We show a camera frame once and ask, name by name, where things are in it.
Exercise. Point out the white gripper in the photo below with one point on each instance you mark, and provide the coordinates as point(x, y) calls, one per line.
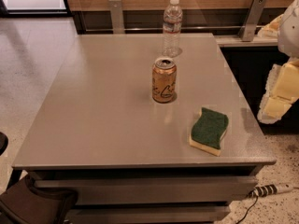
point(290, 32)

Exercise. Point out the green and yellow sponge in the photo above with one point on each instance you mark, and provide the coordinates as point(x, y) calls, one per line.
point(208, 130)

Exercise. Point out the clear plastic water bottle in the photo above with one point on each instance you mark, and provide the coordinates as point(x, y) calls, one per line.
point(173, 15)

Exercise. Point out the grey side shelf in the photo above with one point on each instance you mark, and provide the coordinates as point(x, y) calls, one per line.
point(232, 41)

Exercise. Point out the orange soda can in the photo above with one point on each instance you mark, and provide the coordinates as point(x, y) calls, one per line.
point(164, 74)

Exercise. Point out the white power strip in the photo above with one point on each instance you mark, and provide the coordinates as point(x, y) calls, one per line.
point(271, 189)

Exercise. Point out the grey upper drawer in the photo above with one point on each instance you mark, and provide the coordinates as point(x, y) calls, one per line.
point(156, 190)

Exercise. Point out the grey drawer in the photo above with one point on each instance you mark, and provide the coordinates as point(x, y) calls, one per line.
point(156, 190)
point(149, 215)

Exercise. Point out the grey lower drawer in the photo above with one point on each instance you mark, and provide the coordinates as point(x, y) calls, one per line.
point(149, 215)

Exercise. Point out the black table leg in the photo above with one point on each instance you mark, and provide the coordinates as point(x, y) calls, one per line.
point(14, 178)

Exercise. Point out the dark chair seat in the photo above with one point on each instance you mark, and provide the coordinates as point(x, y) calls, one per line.
point(24, 203)

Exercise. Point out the right metal wall bracket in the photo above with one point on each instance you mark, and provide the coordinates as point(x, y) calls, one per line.
point(247, 31)

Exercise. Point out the metal wall bracket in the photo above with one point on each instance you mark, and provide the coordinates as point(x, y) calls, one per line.
point(116, 15)
point(247, 31)

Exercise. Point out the left metal wall bracket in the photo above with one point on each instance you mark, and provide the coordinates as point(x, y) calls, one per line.
point(116, 15)

